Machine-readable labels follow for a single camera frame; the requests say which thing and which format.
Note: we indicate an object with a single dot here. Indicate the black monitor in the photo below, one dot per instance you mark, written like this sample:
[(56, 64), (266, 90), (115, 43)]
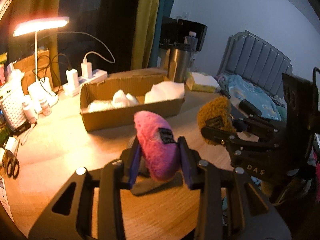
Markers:
[(175, 31)]

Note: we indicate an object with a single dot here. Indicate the blue bed blanket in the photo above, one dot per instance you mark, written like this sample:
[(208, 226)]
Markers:
[(237, 87)]

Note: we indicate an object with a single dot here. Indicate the car key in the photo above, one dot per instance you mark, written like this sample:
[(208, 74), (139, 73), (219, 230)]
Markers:
[(224, 92)]

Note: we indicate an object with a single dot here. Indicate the yellow curtain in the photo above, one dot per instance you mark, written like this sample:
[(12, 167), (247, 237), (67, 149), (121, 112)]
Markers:
[(144, 33)]

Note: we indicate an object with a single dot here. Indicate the brown cardboard box behind lamp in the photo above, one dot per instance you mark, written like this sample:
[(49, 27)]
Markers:
[(27, 66)]

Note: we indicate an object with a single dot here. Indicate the white paper towel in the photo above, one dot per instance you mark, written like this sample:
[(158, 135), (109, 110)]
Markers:
[(164, 91)]

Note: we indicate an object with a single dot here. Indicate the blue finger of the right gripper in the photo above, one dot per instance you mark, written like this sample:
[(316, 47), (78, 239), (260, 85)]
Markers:
[(245, 123), (214, 136)]

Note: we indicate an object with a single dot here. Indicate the white keyboard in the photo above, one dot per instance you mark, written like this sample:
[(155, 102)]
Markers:
[(11, 106)]

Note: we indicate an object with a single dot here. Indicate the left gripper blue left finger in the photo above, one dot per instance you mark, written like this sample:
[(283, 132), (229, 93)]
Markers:
[(135, 163)]

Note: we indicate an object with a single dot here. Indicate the small white pill bottle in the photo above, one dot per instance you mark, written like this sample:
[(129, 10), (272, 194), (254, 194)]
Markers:
[(46, 109)]

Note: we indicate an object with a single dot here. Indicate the cardboard box tray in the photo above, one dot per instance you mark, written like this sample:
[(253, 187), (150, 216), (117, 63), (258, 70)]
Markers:
[(129, 82)]

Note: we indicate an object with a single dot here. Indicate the yellow tissue pack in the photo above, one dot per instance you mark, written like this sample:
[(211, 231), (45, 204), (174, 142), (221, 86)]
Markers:
[(201, 82)]

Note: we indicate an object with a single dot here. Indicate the stainless steel tumbler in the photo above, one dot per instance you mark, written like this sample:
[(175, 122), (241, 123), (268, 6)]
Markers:
[(179, 59)]

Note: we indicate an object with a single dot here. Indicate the mustard fuzzy sock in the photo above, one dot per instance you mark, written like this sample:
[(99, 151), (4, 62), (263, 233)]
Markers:
[(216, 114)]

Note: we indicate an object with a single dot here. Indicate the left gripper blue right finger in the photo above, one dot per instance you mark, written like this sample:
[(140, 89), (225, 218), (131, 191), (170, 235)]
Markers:
[(189, 165)]

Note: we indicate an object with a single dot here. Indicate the grey upholstered headboard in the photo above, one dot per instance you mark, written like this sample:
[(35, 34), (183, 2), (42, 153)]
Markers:
[(256, 61)]

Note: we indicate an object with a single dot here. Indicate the black scissors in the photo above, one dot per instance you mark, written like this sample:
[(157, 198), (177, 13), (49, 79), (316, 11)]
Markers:
[(11, 164)]

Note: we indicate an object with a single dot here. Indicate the white charger with black cable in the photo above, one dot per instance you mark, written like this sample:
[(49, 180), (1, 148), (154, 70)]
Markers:
[(71, 73)]

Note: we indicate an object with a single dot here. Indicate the pink fuzzy sock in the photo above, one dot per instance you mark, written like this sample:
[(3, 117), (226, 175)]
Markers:
[(150, 125)]

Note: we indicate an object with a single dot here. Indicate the clear water bottle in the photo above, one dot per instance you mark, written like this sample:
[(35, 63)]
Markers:
[(191, 40)]

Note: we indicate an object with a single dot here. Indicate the black wallet case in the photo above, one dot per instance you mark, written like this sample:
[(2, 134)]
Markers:
[(249, 108)]

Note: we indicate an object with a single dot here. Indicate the white waffle towel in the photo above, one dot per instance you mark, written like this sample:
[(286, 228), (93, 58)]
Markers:
[(119, 100)]

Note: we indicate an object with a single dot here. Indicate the white power strip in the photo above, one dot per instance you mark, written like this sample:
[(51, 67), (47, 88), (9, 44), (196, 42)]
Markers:
[(98, 76)]

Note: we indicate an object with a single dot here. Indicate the white desk lamp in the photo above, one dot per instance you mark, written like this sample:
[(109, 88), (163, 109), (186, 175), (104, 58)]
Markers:
[(36, 90)]

